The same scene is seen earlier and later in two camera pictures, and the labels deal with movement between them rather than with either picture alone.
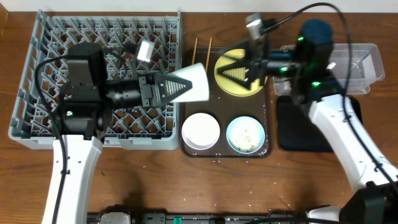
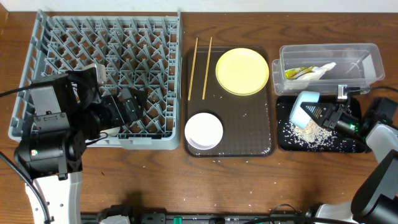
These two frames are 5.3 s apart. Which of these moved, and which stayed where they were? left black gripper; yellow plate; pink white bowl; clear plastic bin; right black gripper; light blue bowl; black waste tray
Moved: light blue bowl; left black gripper; right black gripper
Stayed: black waste tray; pink white bowl; clear plastic bin; yellow plate
